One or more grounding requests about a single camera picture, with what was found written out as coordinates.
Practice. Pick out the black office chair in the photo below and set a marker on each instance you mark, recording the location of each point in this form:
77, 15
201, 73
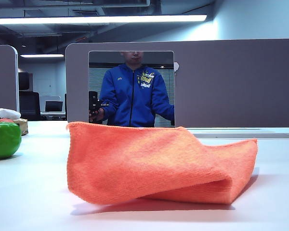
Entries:
29, 103

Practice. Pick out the wide brown desk partition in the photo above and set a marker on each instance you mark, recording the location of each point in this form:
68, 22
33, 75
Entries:
231, 84

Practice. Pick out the dark laptop screen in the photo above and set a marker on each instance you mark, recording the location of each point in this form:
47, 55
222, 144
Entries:
54, 106

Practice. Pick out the short ceiling light strip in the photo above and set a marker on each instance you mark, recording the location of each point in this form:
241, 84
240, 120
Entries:
41, 55

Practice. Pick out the green toy apple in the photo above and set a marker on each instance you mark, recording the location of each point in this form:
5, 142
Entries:
2, 142

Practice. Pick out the orange microfiber cloth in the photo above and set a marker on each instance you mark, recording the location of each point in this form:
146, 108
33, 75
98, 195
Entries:
135, 163

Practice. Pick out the narrow brown desk partition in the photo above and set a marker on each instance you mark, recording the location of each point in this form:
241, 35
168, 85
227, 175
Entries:
2, 79

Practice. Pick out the long ceiling light strip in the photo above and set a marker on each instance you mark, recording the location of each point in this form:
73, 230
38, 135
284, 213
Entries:
98, 19

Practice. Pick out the rectangular white-framed mirror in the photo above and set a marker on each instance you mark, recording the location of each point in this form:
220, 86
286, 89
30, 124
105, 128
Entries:
132, 81

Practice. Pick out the white tissue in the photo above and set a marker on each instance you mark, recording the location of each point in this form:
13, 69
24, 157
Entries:
4, 113

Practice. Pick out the cardboard tissue box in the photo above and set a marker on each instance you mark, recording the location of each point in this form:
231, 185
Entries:
24, 127

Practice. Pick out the white adhesive wall hook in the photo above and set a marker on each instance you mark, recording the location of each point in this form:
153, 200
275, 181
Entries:
176, 66

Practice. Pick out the dark background monitor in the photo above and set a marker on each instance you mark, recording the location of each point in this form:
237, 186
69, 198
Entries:
24, 80

